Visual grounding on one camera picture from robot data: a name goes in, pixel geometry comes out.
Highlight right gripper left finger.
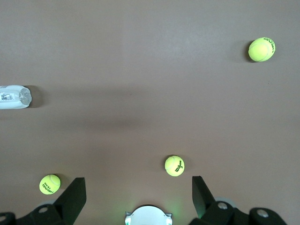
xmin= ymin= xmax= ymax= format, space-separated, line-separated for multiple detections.
xmin=16 ymin=177 xmax=87 ymax=225

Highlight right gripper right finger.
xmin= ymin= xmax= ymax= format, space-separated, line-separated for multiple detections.
xmin=188 ymin=175 xmax=251 ymax=225

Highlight tennis ball can white label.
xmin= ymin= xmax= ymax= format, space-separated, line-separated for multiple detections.
xmin=0 ymin=84 xmax=33 ymax=110

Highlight yellow tennis ball Head print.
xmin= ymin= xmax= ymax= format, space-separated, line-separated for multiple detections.
xmin=39 ymin=174 xmax=61 ymax=195

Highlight yellow tennis ball Wilson print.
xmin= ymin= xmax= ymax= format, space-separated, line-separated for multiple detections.
xmin=164 ymin=155 xmax=185 ymax=176

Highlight yellow tennis ball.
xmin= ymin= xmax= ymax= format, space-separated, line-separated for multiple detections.
xmin=248 ymin=37 xmax=277 ymax=62

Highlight brown table cover mat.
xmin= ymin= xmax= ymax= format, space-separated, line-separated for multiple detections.
xmin=0 ymin=0 xmax=300 ymax=225

